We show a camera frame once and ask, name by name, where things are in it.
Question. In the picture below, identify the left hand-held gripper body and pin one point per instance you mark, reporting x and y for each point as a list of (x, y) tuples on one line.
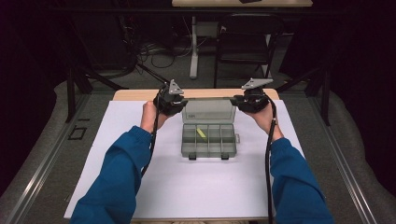
[(168, 102)]

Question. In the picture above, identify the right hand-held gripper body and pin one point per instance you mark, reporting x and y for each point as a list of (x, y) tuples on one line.
[(255, 101)]

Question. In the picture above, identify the small yellow-green plastic piece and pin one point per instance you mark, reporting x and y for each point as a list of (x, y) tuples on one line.
[(201, 132)]

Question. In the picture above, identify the grey transparent compartment box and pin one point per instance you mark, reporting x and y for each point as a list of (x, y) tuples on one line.
[(208, 143)]

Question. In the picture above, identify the person's left hand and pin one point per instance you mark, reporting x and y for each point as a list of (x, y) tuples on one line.
[(149, 116)]

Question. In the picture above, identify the person's right hand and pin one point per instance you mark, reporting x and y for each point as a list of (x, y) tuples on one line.
[(267, 123)]

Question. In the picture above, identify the desk with white leg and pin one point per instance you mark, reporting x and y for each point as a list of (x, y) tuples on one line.
[(193, 46)]

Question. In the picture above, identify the black folding chair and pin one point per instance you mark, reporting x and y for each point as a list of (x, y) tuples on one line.
[(249, 40)]

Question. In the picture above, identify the dark flat item on desk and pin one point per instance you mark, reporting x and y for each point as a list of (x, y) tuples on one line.
[(249, 1)]

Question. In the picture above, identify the black metal stand frame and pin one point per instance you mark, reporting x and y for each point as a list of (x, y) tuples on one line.
[(71, 93), (325, 96)]

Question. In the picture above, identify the aluminium floor rail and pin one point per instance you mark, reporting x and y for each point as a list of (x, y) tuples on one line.
[(348, 180), (34, 180)]

